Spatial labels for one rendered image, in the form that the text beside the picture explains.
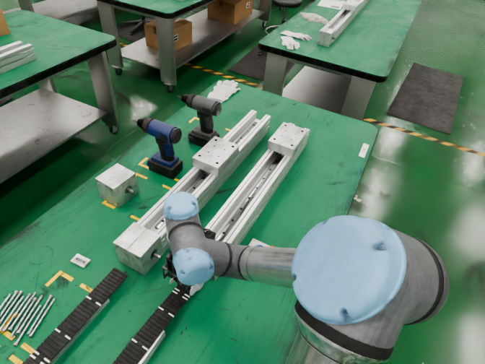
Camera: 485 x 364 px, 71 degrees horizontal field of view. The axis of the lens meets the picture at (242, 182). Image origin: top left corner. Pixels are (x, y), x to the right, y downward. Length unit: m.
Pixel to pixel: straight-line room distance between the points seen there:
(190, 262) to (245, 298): 0.39
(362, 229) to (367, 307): 0.08
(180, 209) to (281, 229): 0.54
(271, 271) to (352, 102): 2.06
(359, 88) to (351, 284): 2.25
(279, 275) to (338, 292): 0.29
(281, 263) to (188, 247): 0.18
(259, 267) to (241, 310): 0.34
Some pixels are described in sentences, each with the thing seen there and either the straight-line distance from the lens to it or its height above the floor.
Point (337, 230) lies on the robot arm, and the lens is 0.39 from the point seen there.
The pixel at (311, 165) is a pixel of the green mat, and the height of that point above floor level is 0.78.
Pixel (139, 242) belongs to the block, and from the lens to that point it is 1.03.
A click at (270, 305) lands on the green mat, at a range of 1.03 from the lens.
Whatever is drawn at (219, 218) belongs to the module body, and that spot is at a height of 0.86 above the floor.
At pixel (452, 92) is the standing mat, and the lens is 4.54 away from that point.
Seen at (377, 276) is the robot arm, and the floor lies 1.41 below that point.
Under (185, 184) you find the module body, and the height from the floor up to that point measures 0.86.
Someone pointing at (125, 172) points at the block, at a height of 0.87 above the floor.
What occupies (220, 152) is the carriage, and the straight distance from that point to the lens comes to 1.26.
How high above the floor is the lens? 1.69
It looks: 43 degrees down
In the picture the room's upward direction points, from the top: 6 degrees clockwise
